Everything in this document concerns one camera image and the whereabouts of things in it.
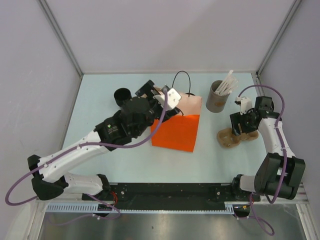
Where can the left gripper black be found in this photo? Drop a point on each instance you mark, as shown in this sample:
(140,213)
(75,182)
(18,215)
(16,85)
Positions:
(147,89)

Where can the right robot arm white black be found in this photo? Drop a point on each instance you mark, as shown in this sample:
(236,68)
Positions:
(281,172)

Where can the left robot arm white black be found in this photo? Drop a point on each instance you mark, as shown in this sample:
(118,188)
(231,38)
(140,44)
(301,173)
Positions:
(51,174)

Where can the white slotted cable duct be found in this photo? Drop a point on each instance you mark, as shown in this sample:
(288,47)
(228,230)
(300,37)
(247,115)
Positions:
(93,207)

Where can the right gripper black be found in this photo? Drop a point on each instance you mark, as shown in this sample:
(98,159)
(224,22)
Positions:
(237,118)

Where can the brown pulp cup carrier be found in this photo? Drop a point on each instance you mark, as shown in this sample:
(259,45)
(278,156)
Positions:
(228,140)

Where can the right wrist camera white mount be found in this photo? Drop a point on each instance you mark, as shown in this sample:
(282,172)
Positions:
(245,104)

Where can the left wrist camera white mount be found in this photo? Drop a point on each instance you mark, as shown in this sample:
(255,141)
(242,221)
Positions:
(169,100)

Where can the grey straw holder cup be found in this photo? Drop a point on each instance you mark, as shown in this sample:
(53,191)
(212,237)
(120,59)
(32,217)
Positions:
(216,103)

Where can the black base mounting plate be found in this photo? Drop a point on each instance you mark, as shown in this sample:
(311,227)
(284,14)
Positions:
(172,194)

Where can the left black coffee cup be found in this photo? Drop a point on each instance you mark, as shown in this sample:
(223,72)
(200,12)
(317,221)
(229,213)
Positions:
(121,96)

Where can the orange paper bag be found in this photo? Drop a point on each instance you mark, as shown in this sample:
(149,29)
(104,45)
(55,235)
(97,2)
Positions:
(180,131)

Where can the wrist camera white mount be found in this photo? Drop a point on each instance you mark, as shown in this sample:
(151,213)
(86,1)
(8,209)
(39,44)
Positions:
(245,104)
(169,100)

